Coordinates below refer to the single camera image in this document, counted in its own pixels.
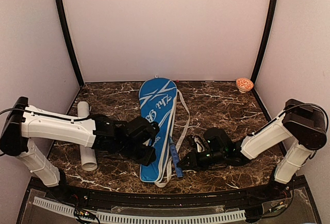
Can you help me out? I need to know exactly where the blue badminton racket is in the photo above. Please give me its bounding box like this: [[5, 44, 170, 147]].
[[169, 137, 184, 179]]

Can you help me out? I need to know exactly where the black front table rail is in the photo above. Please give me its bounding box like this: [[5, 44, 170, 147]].
[[46, 185, 292, 209]]

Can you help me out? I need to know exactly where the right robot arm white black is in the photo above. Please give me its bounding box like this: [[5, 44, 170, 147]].
[[177, 99, 329, 200]]

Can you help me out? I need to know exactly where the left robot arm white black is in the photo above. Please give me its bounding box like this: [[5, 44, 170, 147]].
[[1, 97, 159, 201]]

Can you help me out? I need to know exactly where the small circuit board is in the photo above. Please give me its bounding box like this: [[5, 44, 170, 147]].
[[73, 208, 95, 221]]

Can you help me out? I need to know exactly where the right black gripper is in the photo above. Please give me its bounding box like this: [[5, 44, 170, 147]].
[[177, 149, 226, 171]]

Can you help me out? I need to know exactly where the blue racket bag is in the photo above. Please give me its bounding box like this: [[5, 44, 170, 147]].
[[138, 74, 191, 188]]

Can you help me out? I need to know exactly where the white slotted cable duct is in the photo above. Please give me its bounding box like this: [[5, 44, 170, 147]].
[[32, 197, 246, 223]]

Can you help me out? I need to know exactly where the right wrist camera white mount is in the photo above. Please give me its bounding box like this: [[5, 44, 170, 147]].
[[187, 135, 207, 154]]

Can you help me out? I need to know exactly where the orange patterned small bowl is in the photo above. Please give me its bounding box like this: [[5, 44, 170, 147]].
[[236, 77, 254, 93]]

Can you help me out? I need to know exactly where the white shuttlecock tube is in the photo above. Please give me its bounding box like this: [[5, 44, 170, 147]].
[[77, 101, 97, 172]]

